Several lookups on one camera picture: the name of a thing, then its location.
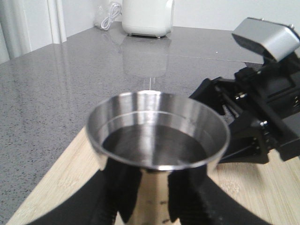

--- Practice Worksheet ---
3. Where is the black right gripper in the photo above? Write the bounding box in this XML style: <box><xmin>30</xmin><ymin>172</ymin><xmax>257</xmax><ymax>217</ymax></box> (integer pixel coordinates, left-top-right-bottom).
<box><xmin>189</xmin><ymin>53</ymin><xmax>300</xmax><ymax>164</ymax></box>

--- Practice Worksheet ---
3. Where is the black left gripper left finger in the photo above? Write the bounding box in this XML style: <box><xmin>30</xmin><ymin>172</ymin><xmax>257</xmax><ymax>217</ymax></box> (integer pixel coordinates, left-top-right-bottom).
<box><xmin>31</xmin><ymin>159</ymin><xmax>142</xmax><ymax>225</ymax></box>

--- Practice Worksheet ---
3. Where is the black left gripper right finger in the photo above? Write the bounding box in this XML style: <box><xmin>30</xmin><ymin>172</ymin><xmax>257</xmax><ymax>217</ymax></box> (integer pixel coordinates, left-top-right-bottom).
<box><xmin>168</xmin><ymin>165</ymin><xmax>267</xmax><ymax>225</ymax></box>

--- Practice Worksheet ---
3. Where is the steel jigger measuring cup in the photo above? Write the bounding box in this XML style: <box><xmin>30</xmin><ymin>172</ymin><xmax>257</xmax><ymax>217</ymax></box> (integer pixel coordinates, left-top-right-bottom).
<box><xmin>86</xmin><ymin>90</ymin><xmax>230</xmax><ymax>225</ymax></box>

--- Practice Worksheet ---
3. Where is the wooden cutting board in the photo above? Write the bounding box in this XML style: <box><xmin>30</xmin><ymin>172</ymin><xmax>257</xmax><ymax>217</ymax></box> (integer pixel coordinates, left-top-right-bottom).
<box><xmin>8</xmin><ymin>129</ymin><xmax>300</xmax><ymax>225</ymax></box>

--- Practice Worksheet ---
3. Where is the white kitchen appliance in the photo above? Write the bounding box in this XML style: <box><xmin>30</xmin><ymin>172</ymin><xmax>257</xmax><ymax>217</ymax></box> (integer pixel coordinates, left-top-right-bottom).
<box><xmin>122</xmin><ymin>0</ymin><xmax>175</xmax><ymax>38</ymax></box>

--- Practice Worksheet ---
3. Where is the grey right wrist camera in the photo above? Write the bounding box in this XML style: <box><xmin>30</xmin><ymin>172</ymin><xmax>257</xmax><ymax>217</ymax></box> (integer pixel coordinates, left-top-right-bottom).
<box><xmin>232</xmin><ymin>17</ymin><xmax>300</xmax><ymax>62</ymax></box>

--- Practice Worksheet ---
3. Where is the white coiled cable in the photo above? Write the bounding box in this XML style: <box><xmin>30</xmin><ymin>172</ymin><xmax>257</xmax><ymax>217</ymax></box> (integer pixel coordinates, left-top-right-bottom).
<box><xmin>93</xmin><ymin>1</ymin><xmax>122</xmax><ymax>31</ymax></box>

